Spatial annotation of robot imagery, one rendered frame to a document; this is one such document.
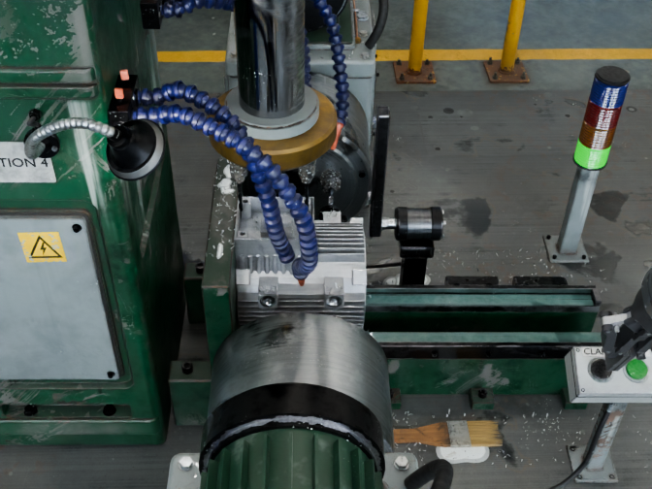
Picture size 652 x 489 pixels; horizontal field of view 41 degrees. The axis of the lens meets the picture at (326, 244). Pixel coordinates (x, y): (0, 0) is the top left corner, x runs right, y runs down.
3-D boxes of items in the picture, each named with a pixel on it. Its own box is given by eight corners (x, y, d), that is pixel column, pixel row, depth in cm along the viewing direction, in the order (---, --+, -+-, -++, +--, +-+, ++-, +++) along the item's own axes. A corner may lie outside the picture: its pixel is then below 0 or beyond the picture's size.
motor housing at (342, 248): (240, 360, 143) (233, 277, 130) (245, 277, 157) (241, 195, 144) (362, 360, 144) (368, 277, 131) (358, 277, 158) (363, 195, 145)
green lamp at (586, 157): (577, 170, 164) (582, 150, 161) (570, 150, 168) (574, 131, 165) (609, 170, 164) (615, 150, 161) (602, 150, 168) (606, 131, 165)
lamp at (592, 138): (582, 150, 161) (587, 130, 158) (574, 131, 165) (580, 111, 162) (615, 150, 161) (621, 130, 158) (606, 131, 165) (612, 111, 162)
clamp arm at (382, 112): (366, 238, 154) (374, 115, 137) (365, 226, 157) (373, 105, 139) (385, 238, 154) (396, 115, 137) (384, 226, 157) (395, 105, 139)
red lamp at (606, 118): (587, 130, 158) (593, 109, 155) (580, 111, 162) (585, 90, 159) (621, 130, 158) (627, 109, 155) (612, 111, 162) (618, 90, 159)
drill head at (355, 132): (233, 267, 160) (224, 156, 143) (244, 135, 190) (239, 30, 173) (371, 268, 160) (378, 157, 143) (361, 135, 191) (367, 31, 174)
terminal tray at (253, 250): (236, 275, 136) (233, 240, 131) (240, 229, 144) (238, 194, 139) (313, 275, 136) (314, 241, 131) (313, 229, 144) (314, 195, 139)
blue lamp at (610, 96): (593, 109, 155) (599, 86, 152) (585, 90, 159) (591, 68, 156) (627, 109, 155) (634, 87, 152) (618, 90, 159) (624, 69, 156)
